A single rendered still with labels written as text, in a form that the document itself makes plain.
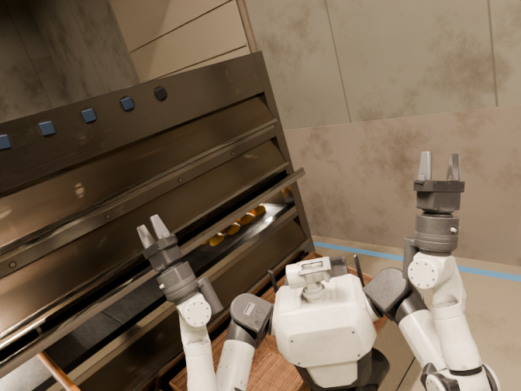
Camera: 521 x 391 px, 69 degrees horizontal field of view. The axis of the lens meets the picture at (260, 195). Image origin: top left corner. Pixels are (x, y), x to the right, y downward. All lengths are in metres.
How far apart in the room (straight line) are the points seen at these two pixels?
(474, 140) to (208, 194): 2.15
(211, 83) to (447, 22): 1.87
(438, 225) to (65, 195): 1.26
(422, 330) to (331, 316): 0.22
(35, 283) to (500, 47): 2.96
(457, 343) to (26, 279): 1.35
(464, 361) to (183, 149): 1.37
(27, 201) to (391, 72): 2.77
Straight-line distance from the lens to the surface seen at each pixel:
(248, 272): 2.14
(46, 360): 1.84
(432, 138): 3.41
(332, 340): 1.10
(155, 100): 1.78
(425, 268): 0.89
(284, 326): 1.09
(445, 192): 0.91
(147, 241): 1.05
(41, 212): 1.56
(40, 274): 1.61
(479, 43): 3.17
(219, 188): 1.94
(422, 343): 1.05
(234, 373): 1.10
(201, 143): 1.88
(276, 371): 2.15
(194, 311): 0.97
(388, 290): 1.10
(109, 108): 1.68
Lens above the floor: 2.04
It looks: 18 degrees down
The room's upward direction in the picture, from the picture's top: 17 degrees counter-clockwise
